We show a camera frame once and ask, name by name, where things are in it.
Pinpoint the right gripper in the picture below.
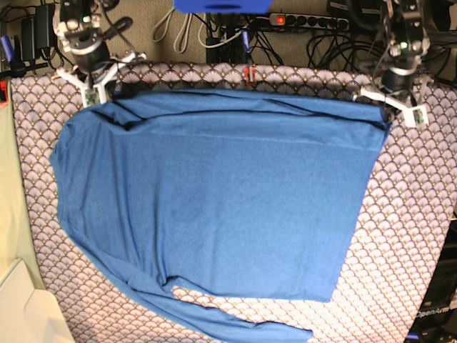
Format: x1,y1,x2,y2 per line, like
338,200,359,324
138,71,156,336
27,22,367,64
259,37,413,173
71,44,123,101

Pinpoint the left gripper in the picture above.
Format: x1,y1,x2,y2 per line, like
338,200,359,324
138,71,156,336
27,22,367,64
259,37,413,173
380,67,415,126

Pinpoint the blue long-sleeve T-shirt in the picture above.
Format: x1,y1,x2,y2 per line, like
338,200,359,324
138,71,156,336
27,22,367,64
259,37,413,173
50,89,391,342

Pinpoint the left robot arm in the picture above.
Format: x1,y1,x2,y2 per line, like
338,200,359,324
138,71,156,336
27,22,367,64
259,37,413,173
381,1,430,127

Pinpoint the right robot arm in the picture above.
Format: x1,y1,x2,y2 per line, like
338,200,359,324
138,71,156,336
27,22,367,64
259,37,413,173
53,1,139,107

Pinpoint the black power adapter brick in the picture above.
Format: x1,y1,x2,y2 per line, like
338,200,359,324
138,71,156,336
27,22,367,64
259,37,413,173
34,3,56,49

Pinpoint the patterned fan-print tablecloth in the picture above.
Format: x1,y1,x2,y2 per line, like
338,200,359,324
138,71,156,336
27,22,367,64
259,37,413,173
11,74,456,342

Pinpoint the red and grey table clamp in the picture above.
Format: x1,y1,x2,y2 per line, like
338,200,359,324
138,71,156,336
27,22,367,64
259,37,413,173
243,64,256,86

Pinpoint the black power strip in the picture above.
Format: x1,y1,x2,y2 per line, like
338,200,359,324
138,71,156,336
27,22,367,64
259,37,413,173
267,13,350,31

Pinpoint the black OpenArm box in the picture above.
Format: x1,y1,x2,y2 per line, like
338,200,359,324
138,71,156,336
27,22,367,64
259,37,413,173
405,219,456,342

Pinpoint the white plastic bin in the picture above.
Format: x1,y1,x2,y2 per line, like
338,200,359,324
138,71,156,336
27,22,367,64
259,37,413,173
0,258,75,343

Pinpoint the blue-handled clamp at left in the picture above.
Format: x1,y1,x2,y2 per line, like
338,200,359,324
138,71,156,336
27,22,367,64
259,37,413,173
1,35,26,79

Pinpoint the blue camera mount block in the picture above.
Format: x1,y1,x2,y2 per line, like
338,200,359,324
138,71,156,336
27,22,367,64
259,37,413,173
173,0,272,14

